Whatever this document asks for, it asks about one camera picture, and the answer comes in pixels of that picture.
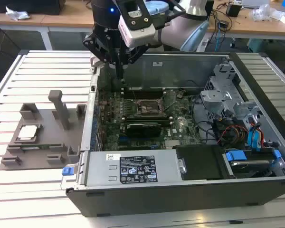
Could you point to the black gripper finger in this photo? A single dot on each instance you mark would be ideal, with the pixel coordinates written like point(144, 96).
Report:
point(137, 54)
point(97, 46)

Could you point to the thin metal locking lever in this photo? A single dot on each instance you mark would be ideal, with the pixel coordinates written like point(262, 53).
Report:
point(133, 93)

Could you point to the silver CPU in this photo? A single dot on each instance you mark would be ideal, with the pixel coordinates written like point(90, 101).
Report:
point(28, 132)

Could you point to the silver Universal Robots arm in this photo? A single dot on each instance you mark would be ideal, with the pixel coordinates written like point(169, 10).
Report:
point(173, 33)

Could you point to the CPU socket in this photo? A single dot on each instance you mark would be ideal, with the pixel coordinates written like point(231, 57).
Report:
point(147, 108)

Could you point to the coin battery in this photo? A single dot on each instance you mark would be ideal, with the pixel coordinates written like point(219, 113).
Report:
point(180, 95)

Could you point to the green RAM stick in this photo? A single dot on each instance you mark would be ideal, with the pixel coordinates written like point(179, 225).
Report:
point(145, 116)
point(31, 148)

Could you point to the white power strip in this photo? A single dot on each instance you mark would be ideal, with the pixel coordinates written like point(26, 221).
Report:
point(203, 46)

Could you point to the large black equipment box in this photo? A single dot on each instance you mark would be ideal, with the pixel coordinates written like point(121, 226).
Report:
point(38, 7)

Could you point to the black graphics card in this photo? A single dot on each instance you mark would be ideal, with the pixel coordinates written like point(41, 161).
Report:
point(143, 130)

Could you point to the crumpled white paper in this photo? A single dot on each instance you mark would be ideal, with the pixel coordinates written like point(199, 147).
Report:
point(16, 14)

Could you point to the green motherboard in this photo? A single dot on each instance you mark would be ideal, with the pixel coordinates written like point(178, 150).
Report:
point(187, 128)

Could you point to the metal drive cage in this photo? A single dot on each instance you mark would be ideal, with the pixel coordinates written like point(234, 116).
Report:
point(216, 97)

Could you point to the grey parts rack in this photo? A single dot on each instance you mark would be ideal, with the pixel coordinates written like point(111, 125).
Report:
point(50, 140)

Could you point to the small black box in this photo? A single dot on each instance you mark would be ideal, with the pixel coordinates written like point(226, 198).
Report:
point(233, 10)

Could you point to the wooden desk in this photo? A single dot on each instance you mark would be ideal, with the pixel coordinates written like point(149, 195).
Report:
point(251, 29)

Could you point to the teal bin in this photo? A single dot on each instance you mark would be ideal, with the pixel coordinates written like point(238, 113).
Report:
point(256, 45)

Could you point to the grey power supply unit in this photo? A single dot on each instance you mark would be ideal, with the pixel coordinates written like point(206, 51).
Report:
point(102, 171)

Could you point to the black plastic shroud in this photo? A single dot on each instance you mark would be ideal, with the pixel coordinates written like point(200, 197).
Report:
point(199, 164)

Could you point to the grey flat device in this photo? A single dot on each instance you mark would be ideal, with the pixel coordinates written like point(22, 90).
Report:
point(255, 2)

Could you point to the blue case latch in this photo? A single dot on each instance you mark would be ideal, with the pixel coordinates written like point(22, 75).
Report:
point(66, 172)

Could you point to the clear plastic bag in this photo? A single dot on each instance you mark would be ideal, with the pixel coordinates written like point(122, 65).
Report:
point(263, 13)

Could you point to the hard disk blue carrier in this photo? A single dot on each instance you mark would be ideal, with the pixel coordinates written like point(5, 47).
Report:
point(236, 155)

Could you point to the black open PC case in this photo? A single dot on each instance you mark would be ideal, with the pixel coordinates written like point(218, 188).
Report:
point(180, 199)

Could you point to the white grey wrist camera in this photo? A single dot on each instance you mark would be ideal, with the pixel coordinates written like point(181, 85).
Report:
point(137, 35)

